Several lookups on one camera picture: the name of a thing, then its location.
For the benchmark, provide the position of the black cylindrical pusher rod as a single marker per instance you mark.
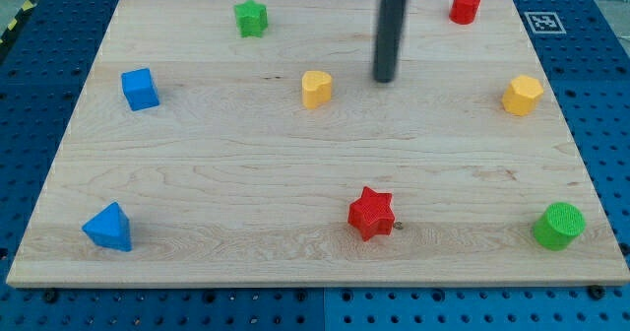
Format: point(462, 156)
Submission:
point(390, 21)

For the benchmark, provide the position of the green star block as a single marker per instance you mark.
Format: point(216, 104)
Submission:
point(251, 18)

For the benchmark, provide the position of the red star block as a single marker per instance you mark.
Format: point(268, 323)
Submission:
point(371, 214)

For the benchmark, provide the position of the red cylinder block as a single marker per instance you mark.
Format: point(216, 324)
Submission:
point(463, 12)

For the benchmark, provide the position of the yellow heart block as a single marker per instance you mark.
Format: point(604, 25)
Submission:
point(316, 88)

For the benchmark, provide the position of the white fiducial marker tag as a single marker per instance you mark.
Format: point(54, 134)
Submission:
point(543, 22)

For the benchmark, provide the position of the yellow hexagon block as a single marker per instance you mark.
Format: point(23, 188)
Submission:
point(522, 95)

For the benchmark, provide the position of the wooden board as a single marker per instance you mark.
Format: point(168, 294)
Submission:
point(232, 182)

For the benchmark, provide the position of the blue cube block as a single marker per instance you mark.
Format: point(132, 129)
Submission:
point(139, 89)

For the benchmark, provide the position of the green cylinder block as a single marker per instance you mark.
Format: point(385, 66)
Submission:
point(558, 226)

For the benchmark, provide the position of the blue triangle block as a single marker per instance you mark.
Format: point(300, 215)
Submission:
point(110, 228)

